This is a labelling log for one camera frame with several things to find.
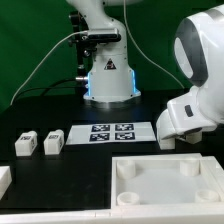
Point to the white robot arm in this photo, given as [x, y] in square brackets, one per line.
[199, 53]

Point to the white square tabletop with sockets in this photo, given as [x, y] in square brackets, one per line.
[166, 179]

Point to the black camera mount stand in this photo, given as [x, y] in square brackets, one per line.
[84, 47]

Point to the white sheet with AprilTags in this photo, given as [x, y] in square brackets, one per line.
[111, 133]

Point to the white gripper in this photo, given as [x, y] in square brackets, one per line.
[182, 116]

